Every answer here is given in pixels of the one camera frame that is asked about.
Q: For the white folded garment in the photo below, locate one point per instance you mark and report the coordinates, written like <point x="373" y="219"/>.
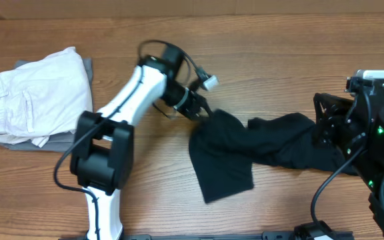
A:
<point x="43" y="98"/>

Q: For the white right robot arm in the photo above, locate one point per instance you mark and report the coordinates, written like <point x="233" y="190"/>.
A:
<point x="368" y="159"/>

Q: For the black t-shirt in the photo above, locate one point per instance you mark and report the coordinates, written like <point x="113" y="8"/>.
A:
<point x="223" y="150"/>

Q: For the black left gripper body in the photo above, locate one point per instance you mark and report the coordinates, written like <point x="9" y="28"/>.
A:
<point x="188" y="103"/>

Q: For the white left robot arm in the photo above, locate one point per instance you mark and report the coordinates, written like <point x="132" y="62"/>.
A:
<point x="102" y="157"/>

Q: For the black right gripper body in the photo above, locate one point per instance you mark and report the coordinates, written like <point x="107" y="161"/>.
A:
<point x="348" y="136"/>

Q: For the grey folded garment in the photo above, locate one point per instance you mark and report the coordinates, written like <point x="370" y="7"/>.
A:
<point x="61" y="141"/>

